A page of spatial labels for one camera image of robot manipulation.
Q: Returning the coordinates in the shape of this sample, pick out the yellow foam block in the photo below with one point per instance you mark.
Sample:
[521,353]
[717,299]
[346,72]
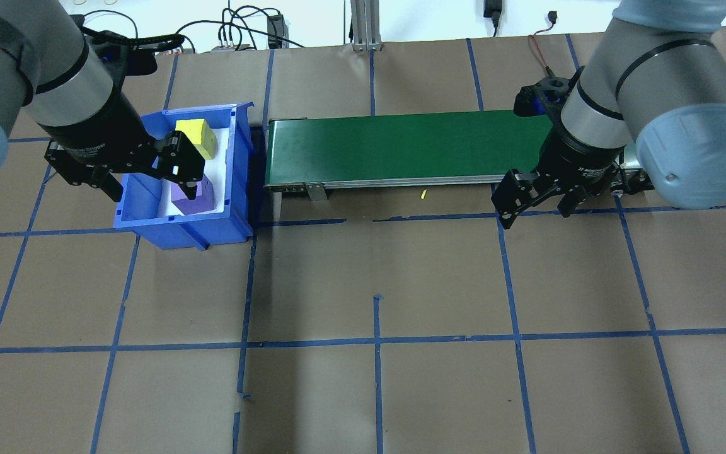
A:
[202,135]

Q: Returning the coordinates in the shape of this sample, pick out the aluminium frame post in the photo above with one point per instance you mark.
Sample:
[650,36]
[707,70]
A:
[366,22]

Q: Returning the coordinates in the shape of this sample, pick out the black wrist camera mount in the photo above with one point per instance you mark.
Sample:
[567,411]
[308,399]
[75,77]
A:
[120,53]
[542,94]

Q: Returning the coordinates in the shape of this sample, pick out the green conveyor belt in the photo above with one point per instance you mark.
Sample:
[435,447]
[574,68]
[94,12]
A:
[401,148]

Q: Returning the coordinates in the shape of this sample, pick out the black hanging power adapter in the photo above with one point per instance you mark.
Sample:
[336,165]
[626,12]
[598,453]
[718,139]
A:
[492,7]

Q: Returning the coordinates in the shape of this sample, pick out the purple foam block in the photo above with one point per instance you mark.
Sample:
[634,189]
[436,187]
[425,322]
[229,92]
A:
[202,198]

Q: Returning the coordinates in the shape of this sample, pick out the blue plastic storage bin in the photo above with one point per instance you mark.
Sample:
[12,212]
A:
[180,230]

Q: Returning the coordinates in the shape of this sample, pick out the black power brick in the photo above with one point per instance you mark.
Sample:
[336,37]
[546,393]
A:
[275,28]

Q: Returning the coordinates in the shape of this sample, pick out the white foam pad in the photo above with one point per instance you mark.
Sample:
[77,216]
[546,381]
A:
[223,183]

